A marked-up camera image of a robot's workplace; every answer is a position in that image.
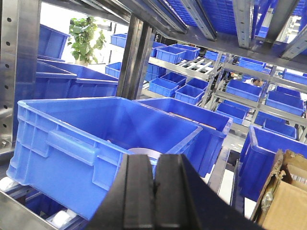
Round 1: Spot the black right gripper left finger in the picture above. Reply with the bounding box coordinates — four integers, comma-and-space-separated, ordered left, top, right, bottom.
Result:
86, 155, 154, 230

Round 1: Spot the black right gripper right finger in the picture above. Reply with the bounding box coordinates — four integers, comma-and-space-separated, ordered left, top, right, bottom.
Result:
155, 154, 260, 230

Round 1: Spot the white curved PVC piece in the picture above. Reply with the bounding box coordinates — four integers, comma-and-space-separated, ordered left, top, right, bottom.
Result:
129, 148, 161, 160

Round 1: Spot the blue bin with cardboard inside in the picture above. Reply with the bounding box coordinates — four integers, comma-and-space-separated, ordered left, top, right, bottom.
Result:
137, 97, 233, 177

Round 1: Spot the large blue target bin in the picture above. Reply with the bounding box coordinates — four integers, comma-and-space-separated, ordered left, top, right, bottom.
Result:
7, 97, 202, 220

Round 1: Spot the blue bin behind right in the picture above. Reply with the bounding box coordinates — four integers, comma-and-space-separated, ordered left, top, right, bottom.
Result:
239, 126, 307, 201

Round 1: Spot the brown cardboard box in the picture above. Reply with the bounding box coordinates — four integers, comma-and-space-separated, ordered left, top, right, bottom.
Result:
250, 149, 307, 230

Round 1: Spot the green potted plant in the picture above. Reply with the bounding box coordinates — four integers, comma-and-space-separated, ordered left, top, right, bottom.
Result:
68, 16, 106, 66

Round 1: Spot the steel shelf upright post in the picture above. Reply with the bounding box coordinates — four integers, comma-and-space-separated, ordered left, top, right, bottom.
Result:
0, 0, 41, 154

